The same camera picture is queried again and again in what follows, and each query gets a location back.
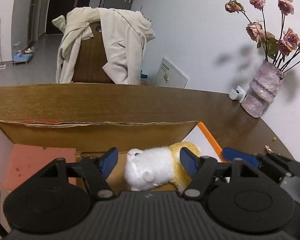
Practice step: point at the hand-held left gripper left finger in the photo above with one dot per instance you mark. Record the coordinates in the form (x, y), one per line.
(109, 163)

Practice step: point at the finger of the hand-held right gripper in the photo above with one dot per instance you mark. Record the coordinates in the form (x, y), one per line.
(237, 155)

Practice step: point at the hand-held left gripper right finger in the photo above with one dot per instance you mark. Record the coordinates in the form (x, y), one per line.
(188, 163)

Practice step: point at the red cardboard box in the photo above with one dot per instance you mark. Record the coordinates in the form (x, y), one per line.
(90, 135)

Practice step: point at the white yellow hamster plush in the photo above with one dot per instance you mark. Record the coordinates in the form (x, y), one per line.
(150, 162)

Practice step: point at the dried petal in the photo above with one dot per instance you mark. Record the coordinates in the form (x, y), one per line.
(269, 149)

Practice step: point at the small white bottle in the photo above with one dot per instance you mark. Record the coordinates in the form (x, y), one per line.
(236, 93)

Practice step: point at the pink sheet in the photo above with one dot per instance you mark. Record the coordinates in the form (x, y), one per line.
(40, 165)

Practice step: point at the mottled pink vase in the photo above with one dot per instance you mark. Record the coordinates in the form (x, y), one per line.
(262, 87)

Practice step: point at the white flat panel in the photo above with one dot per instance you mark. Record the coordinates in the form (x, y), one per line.
(172, 76)

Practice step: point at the wooden chair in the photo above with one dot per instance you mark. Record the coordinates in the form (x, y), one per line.
(90, 62)

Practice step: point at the cream white jacket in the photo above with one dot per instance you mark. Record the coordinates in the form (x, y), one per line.
(125, 42)

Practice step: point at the bunch of dried pink roses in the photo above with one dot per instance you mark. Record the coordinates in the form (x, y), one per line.
(255, 30)

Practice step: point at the pet feeding stand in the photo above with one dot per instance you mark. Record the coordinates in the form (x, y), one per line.
(21, 58)

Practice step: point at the white floor mop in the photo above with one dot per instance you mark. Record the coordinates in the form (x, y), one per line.
(1, 66)

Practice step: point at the dark door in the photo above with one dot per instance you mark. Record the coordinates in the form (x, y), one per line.
(60, 10)

